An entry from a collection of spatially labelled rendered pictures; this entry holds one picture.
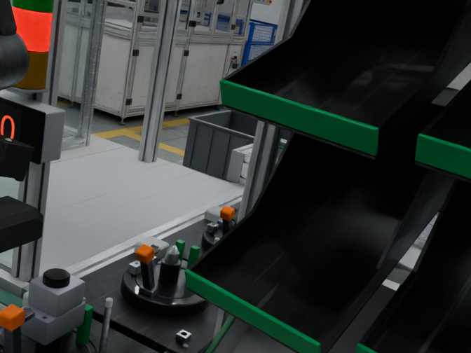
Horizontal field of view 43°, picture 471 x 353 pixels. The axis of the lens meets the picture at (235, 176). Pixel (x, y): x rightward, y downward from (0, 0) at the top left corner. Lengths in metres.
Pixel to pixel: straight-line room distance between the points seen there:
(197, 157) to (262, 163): 2.19
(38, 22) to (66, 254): 0.59
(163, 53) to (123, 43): 3.97
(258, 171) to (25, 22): 0.39
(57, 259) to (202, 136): 1.56
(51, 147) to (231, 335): 0.38
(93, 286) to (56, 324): 0.24
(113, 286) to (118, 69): 4.99
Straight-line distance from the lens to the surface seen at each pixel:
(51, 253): 1.28
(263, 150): 0.56
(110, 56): 5.92
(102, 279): 0.97
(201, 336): 0.87
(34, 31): 0.82
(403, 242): 0.53
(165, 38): 1.85
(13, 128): 0.85
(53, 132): 0.83
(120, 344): 0.83
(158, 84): 1.87
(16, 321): 0.68
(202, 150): 2.73
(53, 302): 0.70
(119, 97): 5.88
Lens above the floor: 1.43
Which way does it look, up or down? 17 degrees down
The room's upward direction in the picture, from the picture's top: 11 degrees clockwise
